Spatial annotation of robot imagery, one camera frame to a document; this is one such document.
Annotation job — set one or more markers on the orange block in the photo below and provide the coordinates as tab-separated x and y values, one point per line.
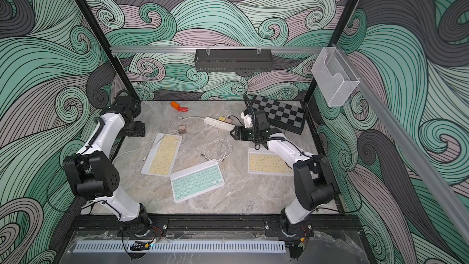
175	105

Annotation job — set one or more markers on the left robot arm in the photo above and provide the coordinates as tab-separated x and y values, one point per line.
90	172

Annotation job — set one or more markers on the clear plastic wall bin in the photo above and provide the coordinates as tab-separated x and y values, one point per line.
334	75

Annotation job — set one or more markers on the white slotted cable duct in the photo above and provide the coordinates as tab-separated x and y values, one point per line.
189	246

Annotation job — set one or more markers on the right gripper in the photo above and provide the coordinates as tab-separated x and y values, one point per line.
254	125

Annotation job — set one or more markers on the green wireless keyboard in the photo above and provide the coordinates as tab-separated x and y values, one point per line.
196	180

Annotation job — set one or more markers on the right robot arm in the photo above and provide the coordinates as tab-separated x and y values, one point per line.
311	193

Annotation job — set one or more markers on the yellow wireless keyboard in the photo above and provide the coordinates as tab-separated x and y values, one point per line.
162	155
266	162

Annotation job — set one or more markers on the black checkered board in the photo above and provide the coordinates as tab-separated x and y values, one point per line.
281	115

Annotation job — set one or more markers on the red block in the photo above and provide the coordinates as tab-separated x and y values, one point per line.
182	109

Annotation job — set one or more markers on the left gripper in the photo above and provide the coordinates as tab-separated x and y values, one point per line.
141	131

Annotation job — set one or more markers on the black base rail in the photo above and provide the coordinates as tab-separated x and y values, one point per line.
173	226

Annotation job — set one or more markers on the aluminium wall rail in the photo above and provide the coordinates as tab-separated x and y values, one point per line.
297	50

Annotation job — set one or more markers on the white power strip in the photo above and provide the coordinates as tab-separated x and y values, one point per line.
219	124

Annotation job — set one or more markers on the black perforated wall tray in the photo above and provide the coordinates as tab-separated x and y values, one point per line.
233	61

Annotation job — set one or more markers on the pink charger with white cable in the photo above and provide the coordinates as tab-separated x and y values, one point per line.
182	129

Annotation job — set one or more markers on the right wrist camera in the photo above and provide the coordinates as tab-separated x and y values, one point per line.
247	120

